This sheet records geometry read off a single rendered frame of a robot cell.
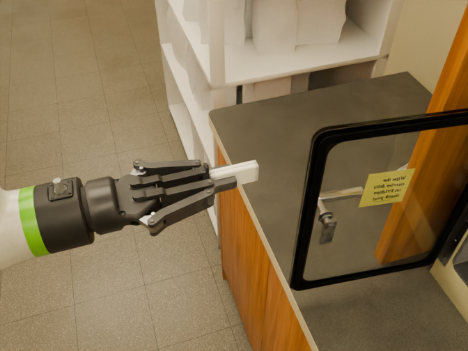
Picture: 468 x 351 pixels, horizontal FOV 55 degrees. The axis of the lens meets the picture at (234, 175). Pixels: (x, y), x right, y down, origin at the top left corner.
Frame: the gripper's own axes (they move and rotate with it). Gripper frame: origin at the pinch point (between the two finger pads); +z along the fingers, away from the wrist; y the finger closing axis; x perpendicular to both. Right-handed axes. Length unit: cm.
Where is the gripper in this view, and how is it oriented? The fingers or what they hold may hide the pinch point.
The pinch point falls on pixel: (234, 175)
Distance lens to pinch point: 64.4
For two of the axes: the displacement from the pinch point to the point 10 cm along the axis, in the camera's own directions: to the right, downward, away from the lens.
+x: 0.0, 7.1, 7.1
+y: -3.1, -6.7, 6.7
